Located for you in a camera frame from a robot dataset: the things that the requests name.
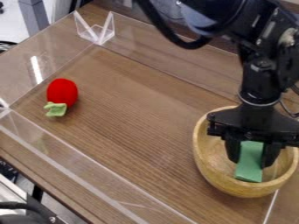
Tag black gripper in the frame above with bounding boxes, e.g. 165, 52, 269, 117
207, 103, 299, 168

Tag green stick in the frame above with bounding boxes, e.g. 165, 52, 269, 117
235, 141, 264, 183

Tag light wooden bowl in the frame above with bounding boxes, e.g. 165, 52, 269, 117
192, 115, 299, 198

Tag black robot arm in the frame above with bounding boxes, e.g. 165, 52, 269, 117
136, 0, 299, 168

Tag red plush strawberry toy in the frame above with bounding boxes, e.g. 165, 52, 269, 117
42, 78, 78, 117

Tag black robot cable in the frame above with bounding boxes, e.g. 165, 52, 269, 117
277, 87, 299, 119

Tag clear acrylic tray enclosure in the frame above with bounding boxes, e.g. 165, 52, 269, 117
0, 10, 299, 224

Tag black clamp with cable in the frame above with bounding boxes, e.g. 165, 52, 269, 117
0, 196, 69, 224

